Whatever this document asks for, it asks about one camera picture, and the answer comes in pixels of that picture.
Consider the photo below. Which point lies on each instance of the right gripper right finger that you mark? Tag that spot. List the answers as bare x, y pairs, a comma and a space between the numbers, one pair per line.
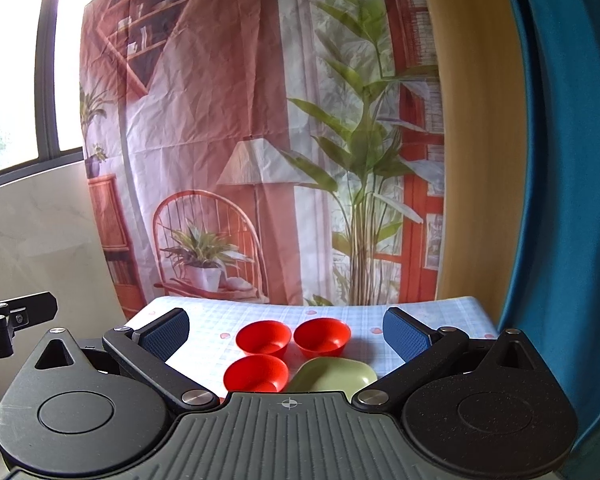
425, 353

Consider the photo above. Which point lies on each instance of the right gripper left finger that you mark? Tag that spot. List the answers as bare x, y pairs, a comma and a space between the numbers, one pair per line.
143, 353

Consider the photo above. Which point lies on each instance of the red bowl front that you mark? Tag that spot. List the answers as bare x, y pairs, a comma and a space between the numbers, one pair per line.
259, 373

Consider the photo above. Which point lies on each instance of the red bowl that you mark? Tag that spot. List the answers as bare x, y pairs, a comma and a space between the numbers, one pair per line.
259, 373
322, 337
264, 337

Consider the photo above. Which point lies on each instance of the green plate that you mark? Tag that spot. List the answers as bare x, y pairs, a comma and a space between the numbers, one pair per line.
328, 374

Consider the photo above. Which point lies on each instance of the red bowl back right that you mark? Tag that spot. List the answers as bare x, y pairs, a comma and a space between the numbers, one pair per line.
322, 337

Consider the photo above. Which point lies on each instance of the red bowl back left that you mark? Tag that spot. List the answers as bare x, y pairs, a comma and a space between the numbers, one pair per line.
264, 337

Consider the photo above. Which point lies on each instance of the blue curtain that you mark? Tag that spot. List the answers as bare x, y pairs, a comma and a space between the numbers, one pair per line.
554, 294

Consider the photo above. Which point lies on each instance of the printed backdrop cloth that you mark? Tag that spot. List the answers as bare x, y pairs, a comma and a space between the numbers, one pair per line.
269, 151

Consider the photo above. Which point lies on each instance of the window frame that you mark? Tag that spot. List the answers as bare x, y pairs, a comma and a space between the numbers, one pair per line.
50, 155

